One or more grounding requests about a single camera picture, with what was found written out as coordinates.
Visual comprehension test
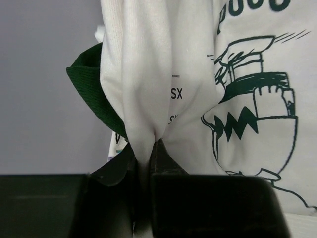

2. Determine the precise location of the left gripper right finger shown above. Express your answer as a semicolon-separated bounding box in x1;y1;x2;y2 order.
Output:
150;141;291;238

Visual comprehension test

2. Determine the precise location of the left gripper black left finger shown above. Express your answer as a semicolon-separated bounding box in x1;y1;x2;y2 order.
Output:
0;145;135;238

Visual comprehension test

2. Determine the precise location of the white and green t-shirt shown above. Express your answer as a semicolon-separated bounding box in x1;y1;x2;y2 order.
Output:
65;0;317;216

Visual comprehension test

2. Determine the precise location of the folded white printed t-shirt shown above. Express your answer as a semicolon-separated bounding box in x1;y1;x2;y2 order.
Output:
107;131;128;162

